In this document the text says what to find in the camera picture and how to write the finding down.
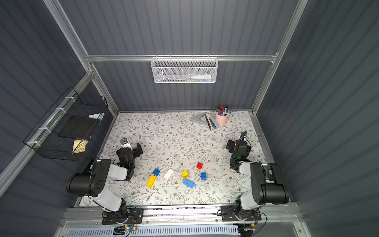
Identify dark blue square lego brick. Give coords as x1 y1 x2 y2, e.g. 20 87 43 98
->
153 169 160 176

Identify long yellow lego brick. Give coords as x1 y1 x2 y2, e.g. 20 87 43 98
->
146 175 157 188

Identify white lego brick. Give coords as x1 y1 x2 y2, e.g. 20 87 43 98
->
163 169 174 180

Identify small yellow lego brick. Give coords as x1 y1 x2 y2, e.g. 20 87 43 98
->
182 170 189 179

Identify light blue long lego brick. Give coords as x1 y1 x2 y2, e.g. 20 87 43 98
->
183 178 195 189

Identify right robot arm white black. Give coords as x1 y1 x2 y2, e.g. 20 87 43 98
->
226 131 290 218

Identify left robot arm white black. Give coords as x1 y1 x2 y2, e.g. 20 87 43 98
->
66 138 144 214

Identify pink pen cup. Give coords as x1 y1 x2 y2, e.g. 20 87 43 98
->
215 112 229 127

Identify pastel sticky notes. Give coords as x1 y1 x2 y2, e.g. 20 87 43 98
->
89 113 105 120

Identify yellow sticky notes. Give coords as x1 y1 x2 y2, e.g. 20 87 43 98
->
73 140 88 154

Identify grey triangle ruler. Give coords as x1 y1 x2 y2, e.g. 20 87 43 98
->
190 112 208 125

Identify black notebook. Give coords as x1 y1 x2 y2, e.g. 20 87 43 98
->
58 116 100 141

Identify floral table mat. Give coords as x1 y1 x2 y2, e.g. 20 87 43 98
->
100 111 270 205

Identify white bottle in basket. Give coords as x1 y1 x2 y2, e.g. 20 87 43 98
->
190 75 212 81

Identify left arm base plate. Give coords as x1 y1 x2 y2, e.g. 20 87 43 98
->
101 207 144 225

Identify black wire basket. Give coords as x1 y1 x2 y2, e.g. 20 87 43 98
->
24 90 110 162

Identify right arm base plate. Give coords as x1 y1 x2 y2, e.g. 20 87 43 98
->
221 205 262 222

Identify aluminium front rail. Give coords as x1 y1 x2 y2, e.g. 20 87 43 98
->
59 202 304 228

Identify white wire mesh basket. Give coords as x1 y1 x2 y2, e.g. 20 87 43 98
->
151 58 219 84

